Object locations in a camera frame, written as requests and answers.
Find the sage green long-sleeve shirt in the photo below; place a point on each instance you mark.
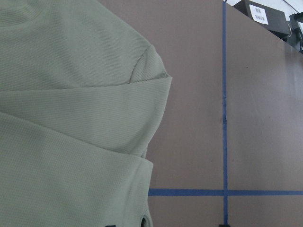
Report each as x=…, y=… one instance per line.
x=81, y=96

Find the black box white label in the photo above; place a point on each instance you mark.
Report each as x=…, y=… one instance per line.
x=271, y=19

